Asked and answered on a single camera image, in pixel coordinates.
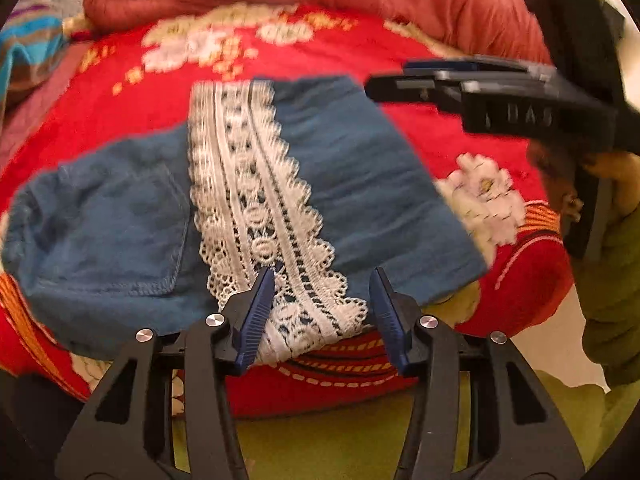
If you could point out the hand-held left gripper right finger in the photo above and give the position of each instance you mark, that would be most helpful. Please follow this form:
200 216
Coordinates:
390 320

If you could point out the beige bed sheet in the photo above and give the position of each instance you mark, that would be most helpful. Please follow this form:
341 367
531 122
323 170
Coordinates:
550 350

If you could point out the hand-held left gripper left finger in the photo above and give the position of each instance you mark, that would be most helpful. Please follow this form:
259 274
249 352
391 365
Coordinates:
255 310

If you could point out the person's right hand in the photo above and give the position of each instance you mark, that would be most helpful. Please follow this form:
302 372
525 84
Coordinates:
622 175

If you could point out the person's green clothing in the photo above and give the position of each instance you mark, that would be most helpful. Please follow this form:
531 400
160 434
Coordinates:
325 440

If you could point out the red floral blanket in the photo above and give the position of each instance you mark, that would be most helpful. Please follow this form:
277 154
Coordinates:
425 155

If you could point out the striped multicolour cloth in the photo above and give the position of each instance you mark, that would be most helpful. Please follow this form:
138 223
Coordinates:
30 45

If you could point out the pink quilted cloth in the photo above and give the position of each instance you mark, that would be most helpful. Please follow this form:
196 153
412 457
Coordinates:
55 90

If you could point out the blue pants with lace trim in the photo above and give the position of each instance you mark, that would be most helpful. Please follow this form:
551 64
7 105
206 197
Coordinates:
100 240

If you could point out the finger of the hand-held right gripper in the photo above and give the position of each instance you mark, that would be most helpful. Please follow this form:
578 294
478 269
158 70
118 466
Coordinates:
465 65
415 90

